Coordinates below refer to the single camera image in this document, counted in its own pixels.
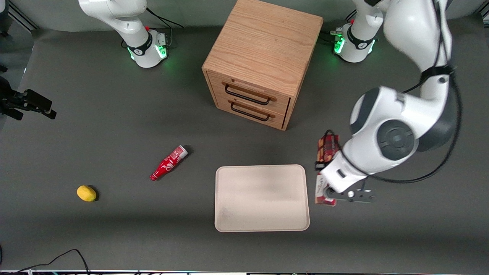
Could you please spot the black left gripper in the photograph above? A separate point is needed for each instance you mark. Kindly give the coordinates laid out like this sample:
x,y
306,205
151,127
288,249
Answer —
x,y
330,191

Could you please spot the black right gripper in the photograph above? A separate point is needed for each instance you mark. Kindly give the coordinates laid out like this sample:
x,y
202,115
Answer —
x,y
17,101

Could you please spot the red cookie box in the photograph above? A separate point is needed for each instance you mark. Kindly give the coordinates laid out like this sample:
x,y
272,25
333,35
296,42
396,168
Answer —
x,y
328,149

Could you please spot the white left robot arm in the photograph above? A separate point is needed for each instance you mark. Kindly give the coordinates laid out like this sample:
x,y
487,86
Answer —
x,y
397,114

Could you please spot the beige plastic tray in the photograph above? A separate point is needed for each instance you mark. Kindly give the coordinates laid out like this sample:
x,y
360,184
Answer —
x,y
261,198

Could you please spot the yellow lemon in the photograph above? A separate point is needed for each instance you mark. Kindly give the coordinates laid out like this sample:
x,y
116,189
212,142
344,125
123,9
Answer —
x,y
86,193

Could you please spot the wooden two-drawer cabinet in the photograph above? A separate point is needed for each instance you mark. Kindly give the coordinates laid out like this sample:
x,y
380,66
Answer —
x,y
263,42

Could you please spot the red cola bottle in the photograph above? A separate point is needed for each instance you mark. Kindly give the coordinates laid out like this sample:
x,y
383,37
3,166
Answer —
x,y
168,164

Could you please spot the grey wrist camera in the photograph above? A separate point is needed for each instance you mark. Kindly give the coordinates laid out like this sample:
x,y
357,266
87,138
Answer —
x,y
359,196

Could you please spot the aluminium frame rail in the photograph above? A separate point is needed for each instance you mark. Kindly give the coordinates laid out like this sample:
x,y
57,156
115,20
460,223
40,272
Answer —
x,y
23,16

